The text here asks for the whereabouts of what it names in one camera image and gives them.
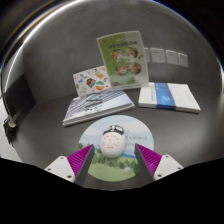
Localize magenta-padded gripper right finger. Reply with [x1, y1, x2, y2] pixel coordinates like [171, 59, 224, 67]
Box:
[133, 143, 185, 184]

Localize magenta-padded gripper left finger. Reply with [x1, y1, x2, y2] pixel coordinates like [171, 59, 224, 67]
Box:
[43, 143, 96, 187]

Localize white panda-print computer mouse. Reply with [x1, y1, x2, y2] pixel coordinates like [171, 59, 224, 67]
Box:
[100, 123, 127, 160]

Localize round landscape-print mouse pad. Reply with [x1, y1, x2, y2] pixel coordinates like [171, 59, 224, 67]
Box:
[77, 114, 155, 183]

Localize black clamp with beige knob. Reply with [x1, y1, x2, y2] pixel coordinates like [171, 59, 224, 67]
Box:
[2, 114, 18, 145]

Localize white book with blue stripe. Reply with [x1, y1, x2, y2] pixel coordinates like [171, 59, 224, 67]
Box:
[137, 81, 202, 115]

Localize grey building-cover book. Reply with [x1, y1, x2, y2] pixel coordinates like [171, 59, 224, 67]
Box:
[61, 87, 136, 128]

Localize black flat panel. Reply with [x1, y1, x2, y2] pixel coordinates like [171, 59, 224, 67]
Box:
[1, 73, 37, 128]

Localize white colourful sticker sheet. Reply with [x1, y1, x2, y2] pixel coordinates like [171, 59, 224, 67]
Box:
[72, 65, 112, 98]

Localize green flyer in clear stand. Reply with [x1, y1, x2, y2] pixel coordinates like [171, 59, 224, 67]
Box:
[95, 30, 150, 91]

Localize white wall switch plates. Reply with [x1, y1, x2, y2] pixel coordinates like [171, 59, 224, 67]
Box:
[143, 46, 190, 69]

